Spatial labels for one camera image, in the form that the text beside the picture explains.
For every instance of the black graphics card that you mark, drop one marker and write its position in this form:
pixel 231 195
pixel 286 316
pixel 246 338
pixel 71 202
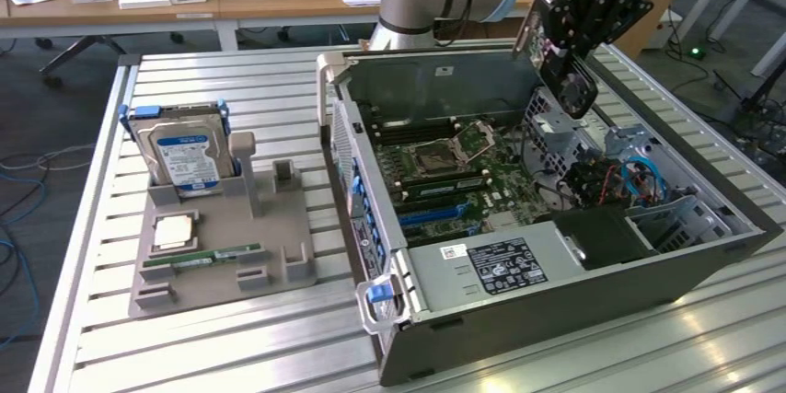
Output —
pixel 574 84

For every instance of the black device with green light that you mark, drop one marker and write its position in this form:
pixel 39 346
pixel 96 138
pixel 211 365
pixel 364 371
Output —
pixel 695 51

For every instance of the silver perforated disk bay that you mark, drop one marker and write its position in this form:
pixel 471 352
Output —
pixel 553 144

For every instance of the CPU socket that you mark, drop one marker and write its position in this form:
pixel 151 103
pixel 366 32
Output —
pixel 436 156

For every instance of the green motherboard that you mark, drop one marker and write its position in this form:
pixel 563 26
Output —
pixel 510 190

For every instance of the labelled green RAM stick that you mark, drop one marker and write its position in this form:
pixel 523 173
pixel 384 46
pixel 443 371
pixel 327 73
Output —
pixel 442 187

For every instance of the silver slanted disk bay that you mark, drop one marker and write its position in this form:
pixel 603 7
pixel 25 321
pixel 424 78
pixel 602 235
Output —
pixel 675 223

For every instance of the blue expansion slot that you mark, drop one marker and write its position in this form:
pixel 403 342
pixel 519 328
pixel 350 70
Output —
pixel 430 217

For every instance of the grey power supply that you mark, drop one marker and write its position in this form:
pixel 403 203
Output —
pixel 442 282

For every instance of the open dark PC case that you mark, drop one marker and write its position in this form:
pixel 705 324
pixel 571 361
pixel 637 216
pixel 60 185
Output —
pixel 553 319

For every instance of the blue case release latch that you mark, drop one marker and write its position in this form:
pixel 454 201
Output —
pixel 378 295

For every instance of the flat white box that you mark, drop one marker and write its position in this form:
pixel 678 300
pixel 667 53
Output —
pixel 144 3

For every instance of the hard disk in blue caddy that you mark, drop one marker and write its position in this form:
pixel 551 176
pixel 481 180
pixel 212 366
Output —
pixel 184 153

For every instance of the silver CPU chip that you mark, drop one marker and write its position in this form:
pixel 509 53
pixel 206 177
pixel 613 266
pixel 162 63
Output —
pixel 172 232

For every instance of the black office chair base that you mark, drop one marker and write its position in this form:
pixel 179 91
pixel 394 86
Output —
pixel 74 50

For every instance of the grey parts rack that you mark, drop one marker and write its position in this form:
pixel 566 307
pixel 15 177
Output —
pixel 208 292

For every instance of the white desk frame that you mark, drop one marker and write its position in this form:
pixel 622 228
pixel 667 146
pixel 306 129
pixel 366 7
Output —
pixel 739 4

